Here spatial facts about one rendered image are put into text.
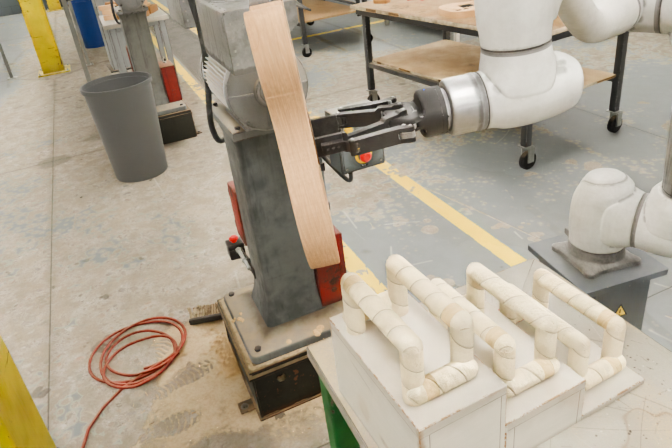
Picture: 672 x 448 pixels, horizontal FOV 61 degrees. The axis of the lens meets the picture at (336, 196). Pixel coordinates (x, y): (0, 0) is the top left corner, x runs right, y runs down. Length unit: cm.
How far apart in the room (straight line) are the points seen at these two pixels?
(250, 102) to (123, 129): 273
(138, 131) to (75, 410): 226
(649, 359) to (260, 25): 90
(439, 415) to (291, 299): 146
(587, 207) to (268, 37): 122
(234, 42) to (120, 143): 312
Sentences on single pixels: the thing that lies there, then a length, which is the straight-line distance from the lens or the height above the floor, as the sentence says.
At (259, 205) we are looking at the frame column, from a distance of 198.
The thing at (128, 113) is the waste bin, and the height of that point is 54.
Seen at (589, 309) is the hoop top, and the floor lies 105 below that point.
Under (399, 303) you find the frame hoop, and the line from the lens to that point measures 95.
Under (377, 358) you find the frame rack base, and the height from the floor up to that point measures 110.
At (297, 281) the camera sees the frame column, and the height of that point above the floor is 46.
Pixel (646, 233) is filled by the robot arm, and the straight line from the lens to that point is 169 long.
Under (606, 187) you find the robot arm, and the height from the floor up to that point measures 96.
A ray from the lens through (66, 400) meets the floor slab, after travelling 276.
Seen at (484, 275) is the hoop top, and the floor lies 113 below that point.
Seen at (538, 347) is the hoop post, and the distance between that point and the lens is 96.
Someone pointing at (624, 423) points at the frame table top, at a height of 93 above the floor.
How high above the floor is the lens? 172
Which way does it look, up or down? 28 degrees down
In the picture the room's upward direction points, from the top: 7 degrees counter-clockwise
